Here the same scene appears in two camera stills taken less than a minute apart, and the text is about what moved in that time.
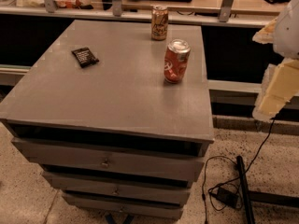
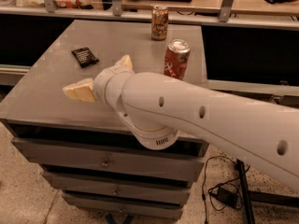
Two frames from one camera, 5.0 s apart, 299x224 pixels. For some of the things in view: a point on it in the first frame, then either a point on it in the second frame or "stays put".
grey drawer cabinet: x=115 y=136 stays put
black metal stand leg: x=260 y=197 stays put
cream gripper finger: x=265 y=35 → x=109 y=83
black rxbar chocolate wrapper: x=84 y=57 stays put
